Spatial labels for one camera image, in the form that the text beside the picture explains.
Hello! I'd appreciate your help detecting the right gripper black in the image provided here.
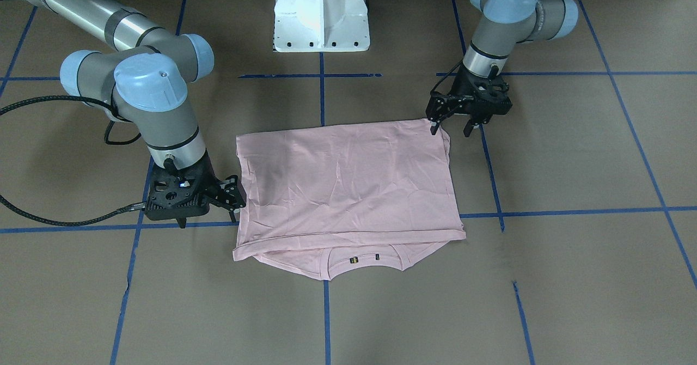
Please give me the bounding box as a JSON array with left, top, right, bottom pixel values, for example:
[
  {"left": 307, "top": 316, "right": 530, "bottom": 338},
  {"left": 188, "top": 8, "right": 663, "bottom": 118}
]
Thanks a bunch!
[{"left": 144, "top": 156, "right": 247, "bottom": 229}]

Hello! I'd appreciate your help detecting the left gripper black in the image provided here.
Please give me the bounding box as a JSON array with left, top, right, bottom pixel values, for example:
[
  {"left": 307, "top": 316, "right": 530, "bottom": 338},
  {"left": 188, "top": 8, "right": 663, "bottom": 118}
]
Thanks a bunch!
[{"left": 426, "top": 65, "right": 512, "bottom": 137}]

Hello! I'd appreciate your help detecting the pink Snoopy t-shirt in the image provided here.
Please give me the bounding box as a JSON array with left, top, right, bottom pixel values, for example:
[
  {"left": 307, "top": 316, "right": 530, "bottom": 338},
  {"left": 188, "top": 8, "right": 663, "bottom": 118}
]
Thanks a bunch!
[{"left": 232, "top": 119, "right": 466, "bottom": 281}]

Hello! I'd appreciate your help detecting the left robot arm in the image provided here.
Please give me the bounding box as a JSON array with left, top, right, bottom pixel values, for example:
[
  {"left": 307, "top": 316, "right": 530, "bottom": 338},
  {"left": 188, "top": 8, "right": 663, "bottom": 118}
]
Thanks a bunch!
[{"left": 425, "top": 0, "right": 578, "bottom": 137}]

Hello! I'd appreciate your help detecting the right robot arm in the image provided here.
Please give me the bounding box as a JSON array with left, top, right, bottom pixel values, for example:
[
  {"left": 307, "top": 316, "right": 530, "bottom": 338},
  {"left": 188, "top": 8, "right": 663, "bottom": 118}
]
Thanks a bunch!
[{"left": 2, "top": 0, "right": 246, "bottom": 228}]

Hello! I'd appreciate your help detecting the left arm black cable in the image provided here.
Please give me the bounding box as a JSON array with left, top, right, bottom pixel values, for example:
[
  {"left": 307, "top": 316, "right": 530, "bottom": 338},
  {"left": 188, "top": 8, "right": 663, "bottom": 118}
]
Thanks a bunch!
[{"left": 431, "top": 63, "right": 464, "bottom": 96}]

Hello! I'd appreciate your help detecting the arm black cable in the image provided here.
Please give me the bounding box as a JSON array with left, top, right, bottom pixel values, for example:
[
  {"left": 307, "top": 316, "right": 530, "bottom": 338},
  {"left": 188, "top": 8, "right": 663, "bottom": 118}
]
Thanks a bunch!
[
  {"left": 431, "top": 63, "right": 464, "bottom": 96},
  {"left": 0, "top": 96, "right": 150, "bottom": 227}
]

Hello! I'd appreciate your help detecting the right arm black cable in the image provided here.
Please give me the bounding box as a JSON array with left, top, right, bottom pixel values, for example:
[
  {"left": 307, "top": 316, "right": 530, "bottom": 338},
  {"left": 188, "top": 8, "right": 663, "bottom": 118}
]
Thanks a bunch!
[{"left": 0, "top": 96, "right": 150, "bottom": 227}]

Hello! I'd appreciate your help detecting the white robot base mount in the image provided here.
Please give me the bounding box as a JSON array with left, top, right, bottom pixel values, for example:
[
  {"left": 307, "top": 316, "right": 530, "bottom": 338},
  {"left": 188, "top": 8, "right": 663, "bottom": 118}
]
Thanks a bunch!
[{"left": 272, "top": 0, "right": 371, "bottom": 53}]

